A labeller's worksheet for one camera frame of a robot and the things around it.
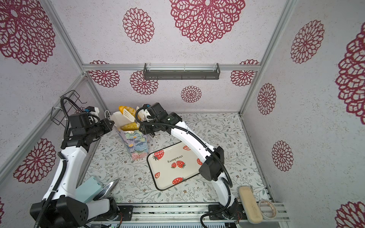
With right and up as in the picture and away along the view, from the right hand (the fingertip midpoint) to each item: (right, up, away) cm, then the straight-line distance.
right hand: (142, 125), depth 76 cm
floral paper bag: (-5, -10, +7) cm, 13 cm away
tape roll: (+67, -47, -5) cm, 82 cm away
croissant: (-12, +9, +1) cm, 15 cm away
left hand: (-16, 0, +1) cm, 16 cm away
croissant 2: (-10, -1, +14) cm, 17 cm away
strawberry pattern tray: (+15, -25, +15) cm, 33 cm away
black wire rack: (-43, +5, -2) cm, 43 cm away
